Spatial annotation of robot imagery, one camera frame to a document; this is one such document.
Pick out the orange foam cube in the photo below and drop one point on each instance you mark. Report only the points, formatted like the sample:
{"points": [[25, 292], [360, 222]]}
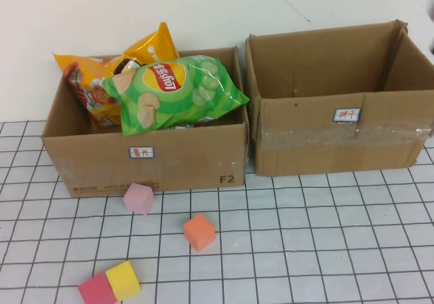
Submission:
{"points": [[199, 232]]}

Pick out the pink foam cube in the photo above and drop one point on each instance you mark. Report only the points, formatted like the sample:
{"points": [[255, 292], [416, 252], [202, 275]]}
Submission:
{"points": [[137, 199]]}

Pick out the cardboard box with F2 print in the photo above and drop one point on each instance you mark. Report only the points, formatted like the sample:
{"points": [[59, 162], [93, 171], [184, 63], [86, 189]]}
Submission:
{"points": [[186, 161]]}

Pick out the red foam cube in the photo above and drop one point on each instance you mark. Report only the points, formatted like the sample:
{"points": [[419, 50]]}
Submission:
{"points": [[97, 289]]}

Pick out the white label with red writing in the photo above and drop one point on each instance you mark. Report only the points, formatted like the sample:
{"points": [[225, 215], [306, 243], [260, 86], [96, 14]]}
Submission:
{"points": [[140, 152]]}

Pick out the green Lay's chips bag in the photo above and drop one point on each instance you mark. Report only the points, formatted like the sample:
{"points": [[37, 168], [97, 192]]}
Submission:
{"points": [[176, 104]]}

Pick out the yellow foam cube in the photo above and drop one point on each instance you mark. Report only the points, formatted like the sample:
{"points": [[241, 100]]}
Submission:
{"points": [[123, 280]]}

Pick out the orange potato chips bag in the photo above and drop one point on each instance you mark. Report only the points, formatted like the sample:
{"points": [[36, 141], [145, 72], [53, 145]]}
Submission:
{"points": [[98, 104]]}

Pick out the white grid tablecloth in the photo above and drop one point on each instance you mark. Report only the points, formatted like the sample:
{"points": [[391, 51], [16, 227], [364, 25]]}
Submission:
{"points": [[339, 249]]}

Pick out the cardboard box with clear tape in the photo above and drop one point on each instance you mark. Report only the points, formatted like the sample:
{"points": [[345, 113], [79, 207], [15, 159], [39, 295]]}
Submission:
{"points": [[305, 148]]}

